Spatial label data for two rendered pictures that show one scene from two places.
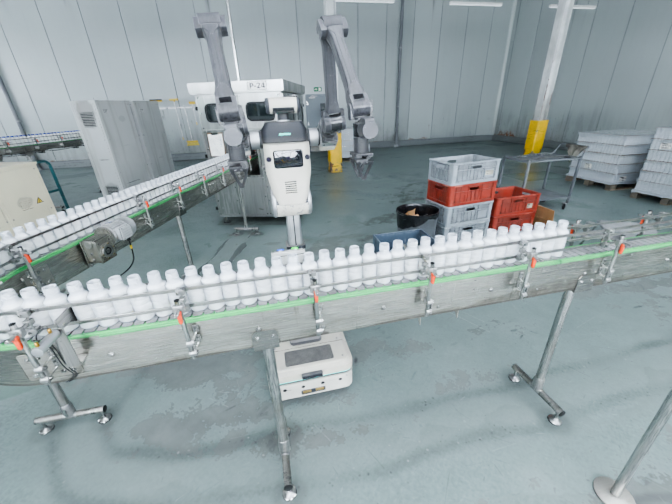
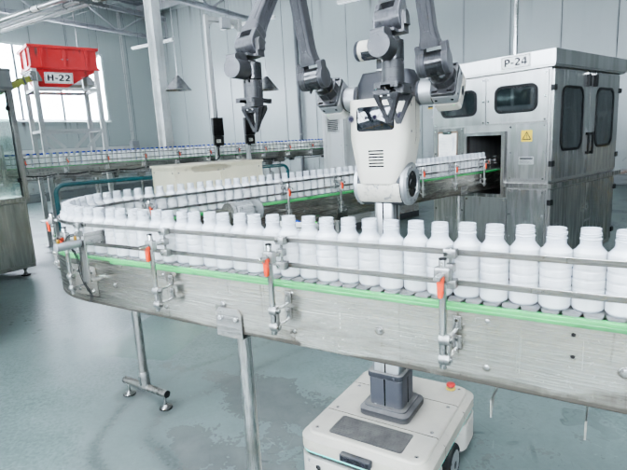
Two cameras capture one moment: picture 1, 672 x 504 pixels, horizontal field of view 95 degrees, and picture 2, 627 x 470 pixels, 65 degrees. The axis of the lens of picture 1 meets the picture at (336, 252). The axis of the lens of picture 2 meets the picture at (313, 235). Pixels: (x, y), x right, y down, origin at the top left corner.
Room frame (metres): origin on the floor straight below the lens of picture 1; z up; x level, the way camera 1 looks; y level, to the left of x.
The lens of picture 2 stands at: (0.14, -0.86, 1.36)
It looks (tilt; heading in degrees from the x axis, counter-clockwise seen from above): 11 degrees down; 45
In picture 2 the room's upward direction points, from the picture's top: 3 degrees counter-clockwise
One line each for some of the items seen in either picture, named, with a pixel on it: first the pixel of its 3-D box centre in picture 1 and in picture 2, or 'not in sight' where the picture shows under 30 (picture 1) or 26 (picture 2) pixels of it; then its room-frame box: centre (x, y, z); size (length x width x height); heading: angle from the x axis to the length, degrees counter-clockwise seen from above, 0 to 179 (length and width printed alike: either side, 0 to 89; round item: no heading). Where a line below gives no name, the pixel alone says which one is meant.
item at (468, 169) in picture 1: (462, 169); not in sight; (3.34, -1.39, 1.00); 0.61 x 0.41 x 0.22; 109
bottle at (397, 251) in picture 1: (396, 260); (416, 255); (1.11, -0.25, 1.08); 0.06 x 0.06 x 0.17
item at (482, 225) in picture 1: (454, 227); not in sight; (3.34, -1.40, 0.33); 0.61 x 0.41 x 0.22; 108
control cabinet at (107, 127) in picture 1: (117, 155); (353, 164); (6.06, 4.02, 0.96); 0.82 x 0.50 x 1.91; 174
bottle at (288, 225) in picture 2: (310, 273); (290, 245); (1.03, 0.10, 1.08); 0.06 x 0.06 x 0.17
